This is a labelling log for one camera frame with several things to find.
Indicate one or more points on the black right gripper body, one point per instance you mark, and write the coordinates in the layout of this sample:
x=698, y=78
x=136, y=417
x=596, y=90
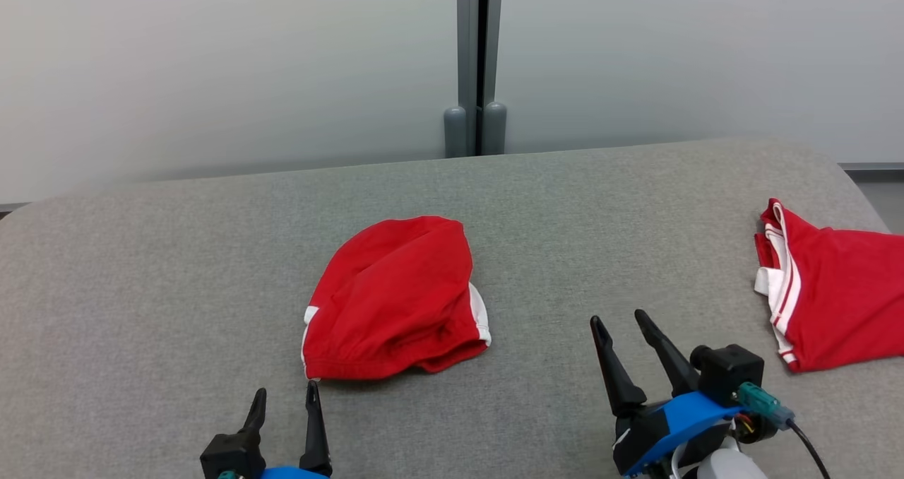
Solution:
x=632, y=429

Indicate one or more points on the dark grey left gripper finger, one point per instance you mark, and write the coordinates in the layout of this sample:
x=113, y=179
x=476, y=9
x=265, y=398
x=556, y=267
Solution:
x=256, y=415
x=316, y=436

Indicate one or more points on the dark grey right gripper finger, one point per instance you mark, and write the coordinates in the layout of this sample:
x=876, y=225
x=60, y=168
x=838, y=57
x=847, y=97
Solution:
x=618, y=380
x=671, y=362

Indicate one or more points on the red shorts with white trim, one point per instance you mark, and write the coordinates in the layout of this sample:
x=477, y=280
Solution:
x=395, y=295

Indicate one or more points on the grey fabric sofa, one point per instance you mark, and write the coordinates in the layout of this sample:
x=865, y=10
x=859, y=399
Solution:
x=176, y=288

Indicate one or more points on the red shirt with white trim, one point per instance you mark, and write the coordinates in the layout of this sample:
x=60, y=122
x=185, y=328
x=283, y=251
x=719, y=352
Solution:
x=847, y=295

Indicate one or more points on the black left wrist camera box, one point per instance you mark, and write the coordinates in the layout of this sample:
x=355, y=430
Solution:
x=229, y=456

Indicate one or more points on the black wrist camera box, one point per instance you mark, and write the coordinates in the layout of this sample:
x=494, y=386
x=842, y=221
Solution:
x=229, y=456
x=727, y=373

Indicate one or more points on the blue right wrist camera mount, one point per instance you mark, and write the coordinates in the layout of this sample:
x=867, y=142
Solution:
x=688, y=412

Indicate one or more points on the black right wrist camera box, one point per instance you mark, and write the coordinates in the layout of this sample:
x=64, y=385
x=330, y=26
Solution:
x=727, y=373

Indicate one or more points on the grey partition frame post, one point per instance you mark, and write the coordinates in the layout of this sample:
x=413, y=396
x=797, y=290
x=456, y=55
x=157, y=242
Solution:
x=466, y=41

